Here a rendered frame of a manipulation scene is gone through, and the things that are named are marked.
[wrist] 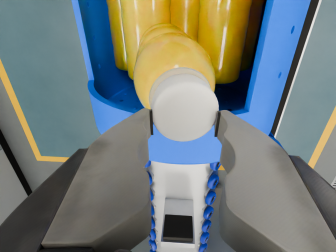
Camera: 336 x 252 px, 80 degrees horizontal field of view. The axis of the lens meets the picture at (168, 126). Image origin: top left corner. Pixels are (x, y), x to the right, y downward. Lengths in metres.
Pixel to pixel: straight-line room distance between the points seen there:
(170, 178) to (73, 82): 1.22
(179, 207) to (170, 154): 0.53
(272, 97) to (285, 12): 0.08
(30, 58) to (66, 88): 0.30
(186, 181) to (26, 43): 1.47
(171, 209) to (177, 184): 0.08
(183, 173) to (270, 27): 0.54
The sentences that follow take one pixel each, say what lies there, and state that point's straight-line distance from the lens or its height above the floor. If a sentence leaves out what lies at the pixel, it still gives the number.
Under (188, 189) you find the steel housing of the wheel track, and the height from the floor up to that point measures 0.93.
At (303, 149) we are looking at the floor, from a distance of 2.02.
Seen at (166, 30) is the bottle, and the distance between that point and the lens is 0.20.
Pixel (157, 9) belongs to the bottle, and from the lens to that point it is 0.29.
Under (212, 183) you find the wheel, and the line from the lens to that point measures 0.63.
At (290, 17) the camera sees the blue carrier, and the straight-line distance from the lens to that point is 0.23.
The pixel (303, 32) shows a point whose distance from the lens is 1.42.
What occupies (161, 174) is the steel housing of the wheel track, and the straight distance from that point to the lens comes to 0.68.
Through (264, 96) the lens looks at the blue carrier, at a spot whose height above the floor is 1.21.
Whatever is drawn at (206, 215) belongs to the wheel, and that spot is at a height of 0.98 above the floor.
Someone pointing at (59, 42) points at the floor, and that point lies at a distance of 1.66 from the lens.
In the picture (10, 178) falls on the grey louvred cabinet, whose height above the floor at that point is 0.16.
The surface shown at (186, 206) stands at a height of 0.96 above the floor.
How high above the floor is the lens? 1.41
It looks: 58 degrees down
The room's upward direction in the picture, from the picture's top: 172 degrees counter-clockwise
